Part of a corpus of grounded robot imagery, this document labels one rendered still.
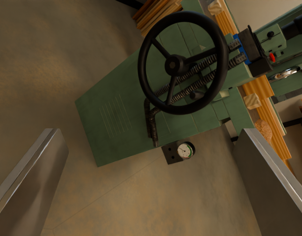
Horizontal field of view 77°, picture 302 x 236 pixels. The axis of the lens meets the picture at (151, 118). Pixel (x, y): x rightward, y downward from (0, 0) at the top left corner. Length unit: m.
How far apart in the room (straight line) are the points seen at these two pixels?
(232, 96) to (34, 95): 0.99
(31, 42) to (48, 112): 0.44
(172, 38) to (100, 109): 0.55
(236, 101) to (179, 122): 0.23
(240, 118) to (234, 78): 0.16
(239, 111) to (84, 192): 0.89
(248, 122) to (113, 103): 0.63
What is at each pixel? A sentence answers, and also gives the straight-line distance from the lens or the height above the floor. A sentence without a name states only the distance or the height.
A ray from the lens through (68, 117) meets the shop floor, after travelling 1.23.
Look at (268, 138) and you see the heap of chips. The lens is 0.74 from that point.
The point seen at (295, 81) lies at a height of 1.05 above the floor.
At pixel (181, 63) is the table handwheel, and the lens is 0.54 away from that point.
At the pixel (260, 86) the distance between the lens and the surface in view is 0.77.
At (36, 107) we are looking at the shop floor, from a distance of 1.19.
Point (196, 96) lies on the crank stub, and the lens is 0.48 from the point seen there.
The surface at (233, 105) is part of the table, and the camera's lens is 0.70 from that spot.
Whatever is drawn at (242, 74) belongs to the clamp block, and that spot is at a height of 0.94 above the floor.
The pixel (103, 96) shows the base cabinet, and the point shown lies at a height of 0.28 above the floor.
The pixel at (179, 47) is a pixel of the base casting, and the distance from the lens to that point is 0.78.
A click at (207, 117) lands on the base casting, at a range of 0.73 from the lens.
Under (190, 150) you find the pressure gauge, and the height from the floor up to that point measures 0.68.
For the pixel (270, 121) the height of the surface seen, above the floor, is 0.93.
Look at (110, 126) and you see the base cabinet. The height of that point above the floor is 0.25.
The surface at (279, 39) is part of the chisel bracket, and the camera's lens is 0.81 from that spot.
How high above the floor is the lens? 1.03
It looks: 37 degrees down
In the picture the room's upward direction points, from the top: 65 degrees clockwise
